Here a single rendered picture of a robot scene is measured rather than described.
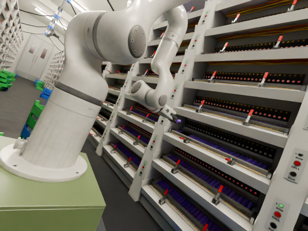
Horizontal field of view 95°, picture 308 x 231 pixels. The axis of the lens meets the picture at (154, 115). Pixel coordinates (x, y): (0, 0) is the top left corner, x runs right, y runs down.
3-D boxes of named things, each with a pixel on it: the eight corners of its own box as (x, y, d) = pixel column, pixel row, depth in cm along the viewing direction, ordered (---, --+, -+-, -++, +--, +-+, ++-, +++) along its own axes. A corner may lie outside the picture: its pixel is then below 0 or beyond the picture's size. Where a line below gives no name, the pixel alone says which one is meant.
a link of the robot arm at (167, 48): (195, 49, 61) (166, 113, 59) (168, 52, 72) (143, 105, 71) (184, 33, 55) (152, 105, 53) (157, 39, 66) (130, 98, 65)
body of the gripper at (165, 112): (167, 100, 67) (178, 111, 75) (153, 96, 74) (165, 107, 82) (159, 113, 66) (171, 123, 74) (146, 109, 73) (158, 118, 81)
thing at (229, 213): (248, 242, 56) (258, 214, 53) (151, 165, 100) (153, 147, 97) (261, 216, 69) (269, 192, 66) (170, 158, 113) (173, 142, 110)
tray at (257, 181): (266, 195, 56) (273, 174, 54) (162, 139, 100) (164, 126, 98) (275, 178, 70) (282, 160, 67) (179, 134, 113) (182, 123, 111)
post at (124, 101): (98, 156, 148) (162, 3, 153) (95, 151, 155) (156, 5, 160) (114, 157, 162) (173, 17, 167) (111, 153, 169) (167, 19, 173)
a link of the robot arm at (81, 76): (72, 95, 30) (120, -3, 31) (33, 75, 38) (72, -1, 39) (110, 110, 40) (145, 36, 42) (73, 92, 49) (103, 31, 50)
